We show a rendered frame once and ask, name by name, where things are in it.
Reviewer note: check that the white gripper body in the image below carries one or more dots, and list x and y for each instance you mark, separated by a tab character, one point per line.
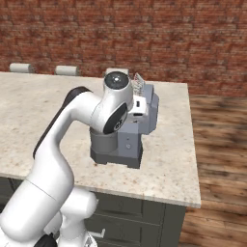
137	117

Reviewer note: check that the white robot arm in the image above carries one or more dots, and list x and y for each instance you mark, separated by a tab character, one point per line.
51	167

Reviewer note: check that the grey stand mixer head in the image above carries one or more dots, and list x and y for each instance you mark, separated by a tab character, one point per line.
151	109

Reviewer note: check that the grey mixer bowl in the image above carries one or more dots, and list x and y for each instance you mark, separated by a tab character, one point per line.
103	143

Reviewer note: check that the dark green drawer front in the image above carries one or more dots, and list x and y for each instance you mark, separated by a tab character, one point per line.
128	233
128	207

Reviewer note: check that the dark green island side panel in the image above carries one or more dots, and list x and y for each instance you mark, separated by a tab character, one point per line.
173	225

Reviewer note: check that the dark green cupboard door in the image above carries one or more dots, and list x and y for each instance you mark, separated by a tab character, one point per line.
8	189

